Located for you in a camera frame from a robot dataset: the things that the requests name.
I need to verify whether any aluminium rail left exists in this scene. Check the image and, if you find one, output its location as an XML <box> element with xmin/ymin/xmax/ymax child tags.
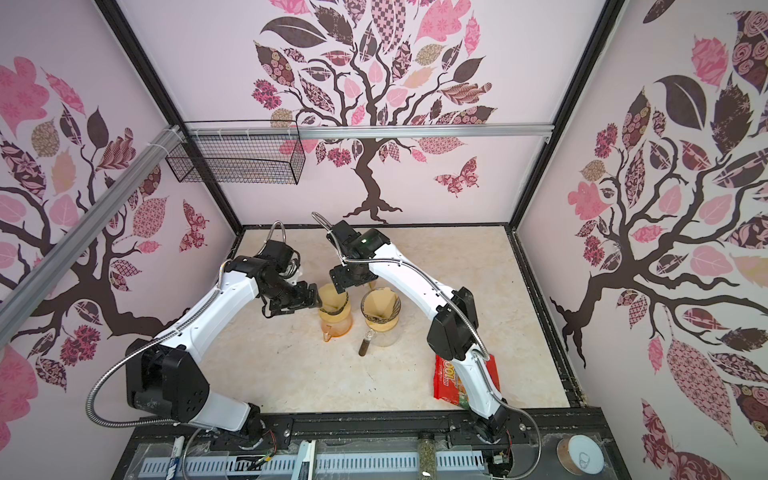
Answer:
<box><xmin>1</xmin><ymin>126</ymin><xmax>183</xmax><ymax>345</ymax></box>

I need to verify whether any clear glass server jug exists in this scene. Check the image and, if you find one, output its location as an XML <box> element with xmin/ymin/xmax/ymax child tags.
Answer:
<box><xmin>358</xmin><ymin>329</ymin><xmax>400</xmax><ymax>357</ymax></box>

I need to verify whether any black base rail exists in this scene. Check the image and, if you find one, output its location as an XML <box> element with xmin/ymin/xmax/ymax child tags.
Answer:
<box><xmin>112</xmin><ymin>407</ymin><xmax>630</xmax><ymax>479</ymax></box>

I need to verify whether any orange glass pitcher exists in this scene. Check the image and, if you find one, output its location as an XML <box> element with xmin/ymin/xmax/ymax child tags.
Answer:
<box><xmin>320</xmin><ymin>316</ymin><xmax>353</xmax><ymax>342</ymax></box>

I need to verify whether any white slotted cable duct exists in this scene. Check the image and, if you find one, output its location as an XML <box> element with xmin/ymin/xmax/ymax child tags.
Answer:
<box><xmin>137</xmin><ymin>449</ymin><xmax>486</xmax><ymax>479</ymax></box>

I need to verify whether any clear glass dripper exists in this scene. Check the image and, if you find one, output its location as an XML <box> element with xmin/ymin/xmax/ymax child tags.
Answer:
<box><xmin>359</xmin><ymin>287</ymin><xmax>402</xmax><ymax>328</ymax></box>

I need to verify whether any brown paper coffee filter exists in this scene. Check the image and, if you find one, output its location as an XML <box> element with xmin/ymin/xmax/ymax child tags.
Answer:
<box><xmin>363</xmin><ymin>286</ymin><xmax>400</xmax><ymax>322</ymax></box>

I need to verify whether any wooden ring dripper holder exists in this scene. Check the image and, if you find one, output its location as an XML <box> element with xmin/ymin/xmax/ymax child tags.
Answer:
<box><xmin>365</xmin><ymin>317</ymin><xmax>399</xmax><ymax>333</ymax></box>

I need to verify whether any round white brown device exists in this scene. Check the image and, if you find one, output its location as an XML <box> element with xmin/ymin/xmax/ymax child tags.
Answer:
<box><xmin>556</xmin><ymin>435</ymin><xmax>605</xmax><ymax>475</ymax></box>

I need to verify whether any red candy bag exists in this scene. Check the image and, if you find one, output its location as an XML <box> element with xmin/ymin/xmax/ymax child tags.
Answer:
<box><xmin>433</xmin><ymin>355</ymin><xmax>501</xmax><ymax>415</ymax></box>

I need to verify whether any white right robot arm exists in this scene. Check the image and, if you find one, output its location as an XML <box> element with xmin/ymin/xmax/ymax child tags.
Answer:
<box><xmin>326</xmin><ymin>221</ymin><xmax>509</xmax><ymax>440</ymax></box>

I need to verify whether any black wire basket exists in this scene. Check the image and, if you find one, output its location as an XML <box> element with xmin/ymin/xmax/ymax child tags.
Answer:
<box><xmin>165</xmin><ymin>120</ymin><xmax>306</xmax><ymax>185</ymax></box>

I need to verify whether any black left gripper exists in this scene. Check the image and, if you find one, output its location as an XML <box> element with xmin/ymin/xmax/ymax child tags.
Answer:
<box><xmin>261</xmin><ymin>276</ymin><xmax>321</xmax><ymax>315</ymax></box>

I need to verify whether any green glass dripper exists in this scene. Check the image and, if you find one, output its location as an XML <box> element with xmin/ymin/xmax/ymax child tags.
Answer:
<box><xmin>318</xmin><ymin>298</ymin><xmax>351</xmax><ymax>323</ymax></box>

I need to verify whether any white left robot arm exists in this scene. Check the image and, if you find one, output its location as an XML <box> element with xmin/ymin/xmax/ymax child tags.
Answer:
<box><xmin>125</xmin><ymin>240</ymin><xmax>319</xmax><ymax>439</ymax></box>

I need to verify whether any aluminium rail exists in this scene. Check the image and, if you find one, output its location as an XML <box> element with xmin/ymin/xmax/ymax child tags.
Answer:
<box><xmin>186</xmin><ymin>123</ymin><xmax>554</xmax><ymax>140</ymax></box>
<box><xmin>1</xmin><ymin>126</ymin><xmax>183</xmax><ymax>345</ymax></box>

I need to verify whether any aluminium rail back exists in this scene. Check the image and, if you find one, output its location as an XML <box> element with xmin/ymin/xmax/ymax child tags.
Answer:
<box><xmin>186</xmin><ymin>123</ymin><xmax>554</xmax><ymax>140</ymax></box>

